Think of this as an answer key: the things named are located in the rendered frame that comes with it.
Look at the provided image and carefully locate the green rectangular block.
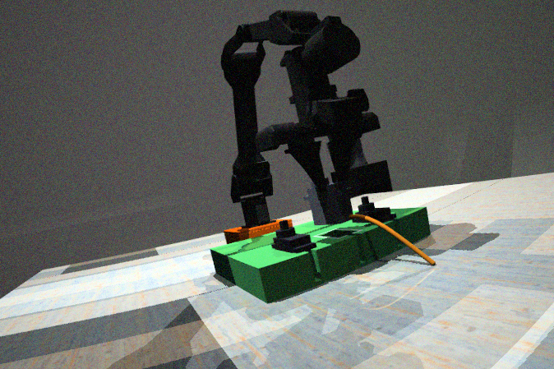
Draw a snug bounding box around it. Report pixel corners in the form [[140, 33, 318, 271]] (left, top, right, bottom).
[[210, 196, 431, 304]]

